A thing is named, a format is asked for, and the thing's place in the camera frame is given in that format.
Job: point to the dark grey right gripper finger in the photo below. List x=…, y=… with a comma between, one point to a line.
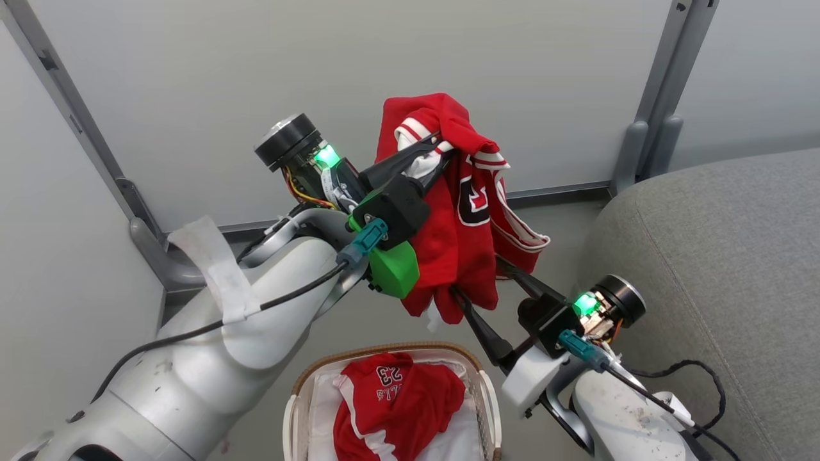
x=525, y=282
x=487, y=333

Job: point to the grey metal partition post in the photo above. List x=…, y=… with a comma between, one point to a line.
x=70, y=96
x=666, y=83

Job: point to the white tape strip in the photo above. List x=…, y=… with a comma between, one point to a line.
x=218, y=269

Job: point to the white woven laundry basket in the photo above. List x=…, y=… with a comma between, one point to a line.
x=384, y=347

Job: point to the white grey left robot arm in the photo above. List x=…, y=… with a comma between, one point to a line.
x=192, y=384

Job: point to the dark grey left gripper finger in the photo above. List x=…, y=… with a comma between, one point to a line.
x=439, y=169
x=400, y=160

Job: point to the red basketball jersey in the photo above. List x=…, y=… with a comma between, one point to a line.
x=458, y=250

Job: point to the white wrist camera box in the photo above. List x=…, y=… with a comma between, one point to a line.
x=532, y=381

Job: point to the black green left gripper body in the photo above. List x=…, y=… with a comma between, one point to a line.
x=397, y=208

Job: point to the green wrist camera box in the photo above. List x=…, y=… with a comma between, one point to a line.
x=394, y=269

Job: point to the grey fabric sofa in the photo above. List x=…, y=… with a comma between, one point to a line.
x=724, y=269

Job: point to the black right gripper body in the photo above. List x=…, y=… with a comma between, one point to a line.
x=548, y=320

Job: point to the red jersey in basket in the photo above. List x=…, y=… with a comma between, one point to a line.
x=397, y=403

